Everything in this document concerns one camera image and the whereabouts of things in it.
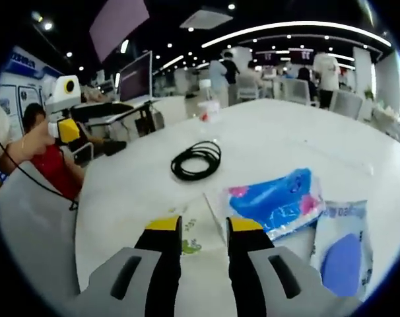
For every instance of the person's left hand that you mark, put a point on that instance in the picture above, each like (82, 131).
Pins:
(40, 142)

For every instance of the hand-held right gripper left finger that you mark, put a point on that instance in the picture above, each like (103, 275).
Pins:
(160, 251)

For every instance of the blue tissue packet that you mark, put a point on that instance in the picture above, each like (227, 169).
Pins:
(269, 201)

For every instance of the wipes packet blue lid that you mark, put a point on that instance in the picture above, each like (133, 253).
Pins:
(343, 264)

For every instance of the white paper cup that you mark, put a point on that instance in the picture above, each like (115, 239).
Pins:
(193, 231)

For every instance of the blue white wall poster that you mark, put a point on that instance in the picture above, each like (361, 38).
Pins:
(25, 66)

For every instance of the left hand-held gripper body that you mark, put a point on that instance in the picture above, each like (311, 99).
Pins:
(63, 97)

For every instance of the person's white sleeve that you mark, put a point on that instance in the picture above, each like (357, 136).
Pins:
(0, 128)

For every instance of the computer monitor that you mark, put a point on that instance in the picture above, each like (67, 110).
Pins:
(135, 79)

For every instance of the curved ceiling light strip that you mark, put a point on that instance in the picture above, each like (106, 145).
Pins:
(286, 24)

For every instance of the green potted plant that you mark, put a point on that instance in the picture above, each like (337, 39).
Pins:
(370, 93)

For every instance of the white office chair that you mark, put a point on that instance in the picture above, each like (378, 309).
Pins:
(296, 92)
(247, 90)
(346, 105)

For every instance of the clear bottle red label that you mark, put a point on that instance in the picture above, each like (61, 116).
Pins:
(208, 109)

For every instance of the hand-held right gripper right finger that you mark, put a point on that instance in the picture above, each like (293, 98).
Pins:
(249, 264)

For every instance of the white table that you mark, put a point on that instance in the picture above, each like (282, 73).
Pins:
(269, 142)

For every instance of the hanging purple screen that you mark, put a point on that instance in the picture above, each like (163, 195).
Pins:
(117, 23)

